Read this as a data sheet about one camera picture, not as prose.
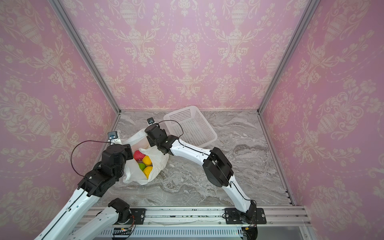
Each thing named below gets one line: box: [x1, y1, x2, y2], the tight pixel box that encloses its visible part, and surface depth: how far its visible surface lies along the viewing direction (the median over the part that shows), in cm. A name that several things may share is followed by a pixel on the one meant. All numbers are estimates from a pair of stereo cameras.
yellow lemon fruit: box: [142, 155, 153, 166], surface depth 89 cm
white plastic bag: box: [122, 128, 169, 186], surface depth 81 cm
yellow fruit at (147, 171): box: [143, 166, 153, 180], surface depth 84 cm
